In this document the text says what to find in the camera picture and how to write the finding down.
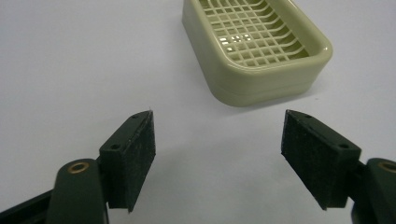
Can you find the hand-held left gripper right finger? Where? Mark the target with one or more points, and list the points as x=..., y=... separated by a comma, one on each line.
x=314, y=155

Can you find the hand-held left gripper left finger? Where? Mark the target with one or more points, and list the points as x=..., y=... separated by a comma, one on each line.
x=130, y=158

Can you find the pale green soap dish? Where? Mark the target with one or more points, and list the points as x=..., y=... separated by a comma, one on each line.
x=267, y=74

